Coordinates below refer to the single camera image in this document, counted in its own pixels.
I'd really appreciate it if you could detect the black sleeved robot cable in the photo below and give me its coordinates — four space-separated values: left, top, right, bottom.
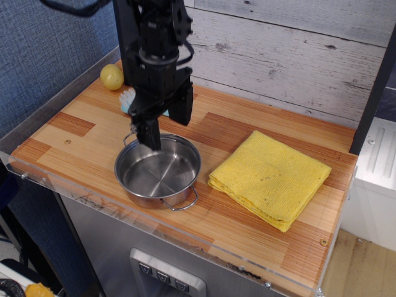
40 0 109 18

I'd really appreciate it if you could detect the light blue scrub brush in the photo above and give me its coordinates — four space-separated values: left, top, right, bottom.
119 87 170 117

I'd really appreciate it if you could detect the yellow object bottom left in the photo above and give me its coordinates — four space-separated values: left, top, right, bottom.
25 283 55 297

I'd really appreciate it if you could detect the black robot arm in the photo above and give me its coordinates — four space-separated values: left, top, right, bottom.
113 1 194 150

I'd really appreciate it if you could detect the stainless steel cabinet front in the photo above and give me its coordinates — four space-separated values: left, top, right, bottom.
60 193 279 297

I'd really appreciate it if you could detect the black vertical post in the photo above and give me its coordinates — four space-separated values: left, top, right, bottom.
349 27 395 155
113 0 136 86

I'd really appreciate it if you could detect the stainless steel pot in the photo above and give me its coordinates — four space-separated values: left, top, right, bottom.
114 133 202 212

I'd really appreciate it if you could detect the black left vertical post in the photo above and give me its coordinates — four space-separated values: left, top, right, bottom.
113 0 136 86

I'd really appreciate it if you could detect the folded yellow cloth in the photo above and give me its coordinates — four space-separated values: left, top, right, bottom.
207 131 332 233

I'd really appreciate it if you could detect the silver button control panel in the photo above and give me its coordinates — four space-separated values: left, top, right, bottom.
129 248 207 296

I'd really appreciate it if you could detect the yellow potato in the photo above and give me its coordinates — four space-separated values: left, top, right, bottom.
100 64 124 90

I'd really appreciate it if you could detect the black right vertical post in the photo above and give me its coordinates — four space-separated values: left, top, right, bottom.
349 27 395 155

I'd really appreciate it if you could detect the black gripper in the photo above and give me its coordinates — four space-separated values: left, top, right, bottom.
128 52 194 151

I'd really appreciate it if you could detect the white appliance at right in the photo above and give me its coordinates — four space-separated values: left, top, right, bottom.
340 118 395 251

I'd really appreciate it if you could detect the clear acrylic edge guard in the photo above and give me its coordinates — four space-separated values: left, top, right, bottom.
1 153 322 296

